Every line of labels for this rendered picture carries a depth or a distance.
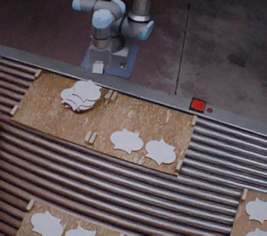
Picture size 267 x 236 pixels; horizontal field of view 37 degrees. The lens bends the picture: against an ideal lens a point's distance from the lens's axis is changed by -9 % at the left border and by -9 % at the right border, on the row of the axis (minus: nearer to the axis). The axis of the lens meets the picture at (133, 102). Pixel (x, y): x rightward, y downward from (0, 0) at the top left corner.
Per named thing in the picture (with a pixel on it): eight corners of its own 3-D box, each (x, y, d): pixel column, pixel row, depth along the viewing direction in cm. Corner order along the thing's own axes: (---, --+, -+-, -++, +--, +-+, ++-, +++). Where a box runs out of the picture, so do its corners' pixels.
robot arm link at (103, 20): (116, 10, 166) (106, 21, 160) (115, 31, 174) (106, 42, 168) (99, 5, 167) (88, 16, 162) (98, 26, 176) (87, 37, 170)
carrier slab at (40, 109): (40, 72, 218) (39, 70, 217) (113, 94, 212) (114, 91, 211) (10, 120, 195) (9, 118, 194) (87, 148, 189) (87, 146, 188)
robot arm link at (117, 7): (103, -6, 176) (91, 6, 169) (127, 1, 174) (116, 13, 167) (103, 8, 182) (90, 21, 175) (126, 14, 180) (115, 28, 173)
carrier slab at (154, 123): (115, 94, 212) (115, 92, 211) (196, 119, 205) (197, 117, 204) (87, 149, 189) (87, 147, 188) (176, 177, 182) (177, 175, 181)
